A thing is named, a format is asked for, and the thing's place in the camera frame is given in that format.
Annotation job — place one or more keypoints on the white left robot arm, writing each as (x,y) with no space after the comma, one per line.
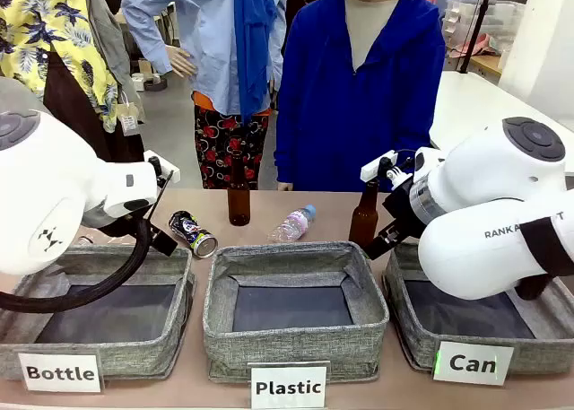
(54,190)

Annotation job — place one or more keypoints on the small pink label water bottle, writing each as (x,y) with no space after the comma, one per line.
(293,225)

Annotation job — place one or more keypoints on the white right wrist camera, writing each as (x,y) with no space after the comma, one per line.
(376,167)

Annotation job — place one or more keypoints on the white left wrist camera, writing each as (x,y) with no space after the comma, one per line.
(167,167)

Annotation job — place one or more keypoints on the paper price tag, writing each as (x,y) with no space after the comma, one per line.
(129,119)

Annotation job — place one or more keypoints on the white Plastic sign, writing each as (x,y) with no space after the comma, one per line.
(288,386)

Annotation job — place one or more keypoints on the white Can sign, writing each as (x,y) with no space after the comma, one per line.
(473,363)

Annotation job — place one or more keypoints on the red floral black trousers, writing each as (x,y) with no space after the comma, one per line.
(220,150)

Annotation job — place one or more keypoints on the grey basket labelled Plastic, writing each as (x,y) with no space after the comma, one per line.
(291,351)

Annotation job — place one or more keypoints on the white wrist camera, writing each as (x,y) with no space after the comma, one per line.
(167,167)
(376,167)

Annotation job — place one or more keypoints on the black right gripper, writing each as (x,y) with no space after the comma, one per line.
(403,215)

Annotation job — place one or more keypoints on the crushed dark blue can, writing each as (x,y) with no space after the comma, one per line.
(193,234)

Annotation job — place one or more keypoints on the person in blue hoodie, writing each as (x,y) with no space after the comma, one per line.
(359,114)

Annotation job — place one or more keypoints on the yellow floral shirt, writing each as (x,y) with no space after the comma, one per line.
(49,24)

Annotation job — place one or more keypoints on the wooden desk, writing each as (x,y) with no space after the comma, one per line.
(486,64)

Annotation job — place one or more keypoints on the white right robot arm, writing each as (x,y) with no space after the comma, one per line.
(484,194)

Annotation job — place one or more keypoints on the white Bottle sign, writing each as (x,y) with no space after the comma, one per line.
(60,373)

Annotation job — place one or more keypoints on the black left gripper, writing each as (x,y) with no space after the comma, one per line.
(117,225)

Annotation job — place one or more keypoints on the light blue mannequin shirt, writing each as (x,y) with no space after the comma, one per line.
(202,46)

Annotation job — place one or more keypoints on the white side table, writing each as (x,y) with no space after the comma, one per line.
(471,109)

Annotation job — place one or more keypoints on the brown glass bottle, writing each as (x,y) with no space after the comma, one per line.
(238,203)
(362,221)

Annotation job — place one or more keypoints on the grey basket labelled Bottle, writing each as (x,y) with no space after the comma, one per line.
(134,351)

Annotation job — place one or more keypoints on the black stand pole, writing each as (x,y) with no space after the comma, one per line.
(477,28)

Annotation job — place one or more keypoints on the blue scarf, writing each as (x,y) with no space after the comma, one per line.
(253,46)

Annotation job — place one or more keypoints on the clear plastic storage box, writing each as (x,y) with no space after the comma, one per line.
(484,20)

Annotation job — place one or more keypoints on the pink cloth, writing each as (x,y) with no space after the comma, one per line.
(475,46)

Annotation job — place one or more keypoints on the beige mannequin hand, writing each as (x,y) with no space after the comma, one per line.
(181,62)

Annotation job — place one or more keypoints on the grey cardigan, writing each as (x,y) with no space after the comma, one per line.
(107,37)

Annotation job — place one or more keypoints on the person's right hand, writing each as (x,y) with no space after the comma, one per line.
(284,186)

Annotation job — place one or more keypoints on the grey basket labelled Can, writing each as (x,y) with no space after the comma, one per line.
(412,338)

